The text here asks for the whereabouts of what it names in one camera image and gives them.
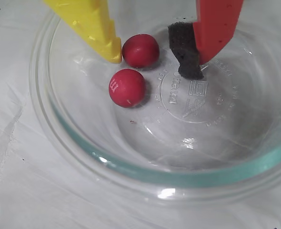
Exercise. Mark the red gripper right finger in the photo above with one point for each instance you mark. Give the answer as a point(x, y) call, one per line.
point(214, 23)

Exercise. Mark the red round candy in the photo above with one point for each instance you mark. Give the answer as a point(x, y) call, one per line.
point(140, 50)

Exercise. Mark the clear glass bowl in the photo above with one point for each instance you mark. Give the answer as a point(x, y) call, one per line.
point(226, 155)

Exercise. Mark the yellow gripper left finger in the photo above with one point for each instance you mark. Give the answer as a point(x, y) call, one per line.
point(90, 23)

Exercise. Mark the red candy with white print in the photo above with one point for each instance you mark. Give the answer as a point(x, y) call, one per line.
point(127, 87)

